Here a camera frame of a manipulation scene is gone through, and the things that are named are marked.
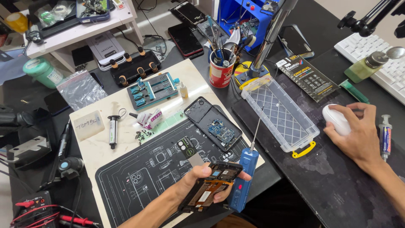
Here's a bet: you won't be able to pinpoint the black multimeter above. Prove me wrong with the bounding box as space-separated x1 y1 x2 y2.
12 190 55 228

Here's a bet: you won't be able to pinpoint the bunch of tools in cup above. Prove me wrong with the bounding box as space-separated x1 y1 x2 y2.
205 14 257 68

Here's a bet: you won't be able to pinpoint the black phone glossy screen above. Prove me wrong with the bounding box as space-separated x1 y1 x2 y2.
278 24 316 60

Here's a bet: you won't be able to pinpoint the black cable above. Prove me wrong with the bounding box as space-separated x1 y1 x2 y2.
115 27 169 58

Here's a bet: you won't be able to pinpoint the green liquid dispenser bottle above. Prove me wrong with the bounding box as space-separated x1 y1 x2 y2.
344 47 405 84

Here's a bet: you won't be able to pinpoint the beige work mat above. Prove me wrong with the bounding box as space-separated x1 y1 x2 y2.
69 58 266 228

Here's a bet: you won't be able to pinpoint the person's right hand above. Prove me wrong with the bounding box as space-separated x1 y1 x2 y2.
323 102 385 174

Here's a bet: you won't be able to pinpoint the black soldering pen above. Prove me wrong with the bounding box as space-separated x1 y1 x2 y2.
47 119 72 184

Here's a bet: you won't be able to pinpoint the paste syringe blue red label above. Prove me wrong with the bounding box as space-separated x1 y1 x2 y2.
379 114 393 162

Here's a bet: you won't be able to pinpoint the white keyboard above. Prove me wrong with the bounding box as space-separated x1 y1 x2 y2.
334 33 405 106

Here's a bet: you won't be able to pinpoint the blue electric screwdriver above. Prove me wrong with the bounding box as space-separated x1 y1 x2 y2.
227 106 265 213

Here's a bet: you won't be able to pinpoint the grey metal bracket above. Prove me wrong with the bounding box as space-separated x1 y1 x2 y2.
6 136 52 166

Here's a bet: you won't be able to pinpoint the clear plastic box yellow latch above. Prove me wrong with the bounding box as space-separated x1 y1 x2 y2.
241 75 320 159

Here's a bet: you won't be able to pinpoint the black clamp fixture orange knobs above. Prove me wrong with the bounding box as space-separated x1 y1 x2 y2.
109 47 161 88

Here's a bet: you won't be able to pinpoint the green plastic jar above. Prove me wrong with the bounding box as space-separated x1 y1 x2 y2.
22 57 66 89

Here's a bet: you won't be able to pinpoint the person's left hand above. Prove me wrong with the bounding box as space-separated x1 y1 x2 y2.
172 163 252 206

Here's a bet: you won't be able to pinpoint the black phone display assembly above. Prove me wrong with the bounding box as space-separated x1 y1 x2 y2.
178 160 244 213

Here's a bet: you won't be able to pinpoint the opened phone grey inside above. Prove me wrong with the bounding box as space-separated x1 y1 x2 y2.
196 19 230 45

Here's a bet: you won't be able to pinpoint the black phone under bag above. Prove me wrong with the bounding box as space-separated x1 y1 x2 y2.
43 72 104 117

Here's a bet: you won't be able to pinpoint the opened black phone blue board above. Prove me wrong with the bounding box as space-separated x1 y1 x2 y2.
184 96 243 153

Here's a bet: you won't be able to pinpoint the white pink glue tube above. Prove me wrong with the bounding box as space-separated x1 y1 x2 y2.
129 108 164 130

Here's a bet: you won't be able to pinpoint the pile of small screws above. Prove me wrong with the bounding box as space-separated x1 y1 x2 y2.
134 128 156 146

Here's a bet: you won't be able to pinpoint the blue phone holder fixture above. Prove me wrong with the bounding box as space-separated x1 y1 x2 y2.
127 72 180 111

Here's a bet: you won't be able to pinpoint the translucent white lidded box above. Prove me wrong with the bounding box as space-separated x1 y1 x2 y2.
72 110 106 142

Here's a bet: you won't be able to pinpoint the metal stand pole yellow base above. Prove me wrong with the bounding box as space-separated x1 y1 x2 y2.
234 0 298 90

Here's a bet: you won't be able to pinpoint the black phone red edge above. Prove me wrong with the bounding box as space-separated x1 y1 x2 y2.
167 23 205 60

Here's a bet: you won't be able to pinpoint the clear plastic bag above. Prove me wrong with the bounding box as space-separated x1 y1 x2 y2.
56 70 108 111

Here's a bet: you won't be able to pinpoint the yellow tape roll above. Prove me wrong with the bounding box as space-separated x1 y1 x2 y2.
4 12 29 34

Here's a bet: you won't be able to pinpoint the black phone cracked screen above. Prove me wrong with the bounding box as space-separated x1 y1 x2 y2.
169 1 207 26

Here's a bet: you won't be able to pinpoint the black product packet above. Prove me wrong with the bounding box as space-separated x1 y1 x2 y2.
276 54 341 103

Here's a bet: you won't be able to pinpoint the white computer mouse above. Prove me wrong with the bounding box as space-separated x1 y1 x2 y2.
322 104 352 137

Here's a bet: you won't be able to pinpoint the stack of white battery boxes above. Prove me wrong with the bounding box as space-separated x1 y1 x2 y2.
86 31 128 72

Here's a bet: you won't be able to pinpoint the green plastic tube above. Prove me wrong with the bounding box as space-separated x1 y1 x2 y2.
339 79 370 105

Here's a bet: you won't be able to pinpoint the blue power supply box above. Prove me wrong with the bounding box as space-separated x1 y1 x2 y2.
218 0 279 52

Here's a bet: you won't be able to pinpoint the large black desk mat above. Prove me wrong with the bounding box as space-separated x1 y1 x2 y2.
232 47 405 228

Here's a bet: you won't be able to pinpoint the white desk shelf with clutter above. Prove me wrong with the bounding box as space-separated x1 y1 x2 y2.
3 0 145 73

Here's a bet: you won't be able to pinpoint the black repair mat white drawings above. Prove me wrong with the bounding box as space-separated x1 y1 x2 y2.
95 104 254 227

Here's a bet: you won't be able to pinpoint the red cup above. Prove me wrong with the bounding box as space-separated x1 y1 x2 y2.
209 54 236 89

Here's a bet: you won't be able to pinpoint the black hot air handle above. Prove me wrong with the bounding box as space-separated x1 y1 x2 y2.
0 104 36 135

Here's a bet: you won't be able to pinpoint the red multimeter probe leads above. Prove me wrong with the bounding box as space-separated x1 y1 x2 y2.
9 199 102 228

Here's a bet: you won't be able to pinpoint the black green pry card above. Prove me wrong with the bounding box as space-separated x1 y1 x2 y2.
176 136 206 168

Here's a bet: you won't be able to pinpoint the black flux syringe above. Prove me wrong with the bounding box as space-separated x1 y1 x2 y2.
107 102 127 150

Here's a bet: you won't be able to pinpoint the black device blue button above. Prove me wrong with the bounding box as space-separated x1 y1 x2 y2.
56 156 85 180

